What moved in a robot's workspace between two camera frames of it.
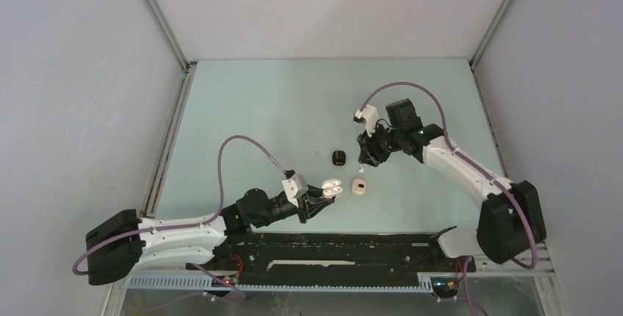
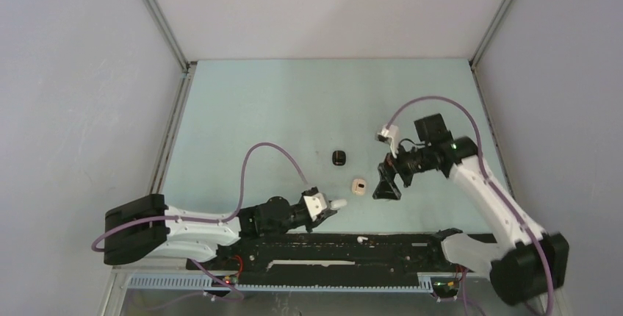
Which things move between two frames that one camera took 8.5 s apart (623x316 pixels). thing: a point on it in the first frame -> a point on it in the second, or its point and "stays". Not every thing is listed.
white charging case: [331, 188] -> [337, 204]
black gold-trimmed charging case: [339, 157] stays
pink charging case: [358, 186] stays
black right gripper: [369, 153] -> [386, 188]
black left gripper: [308, 203] -> [320, 217]
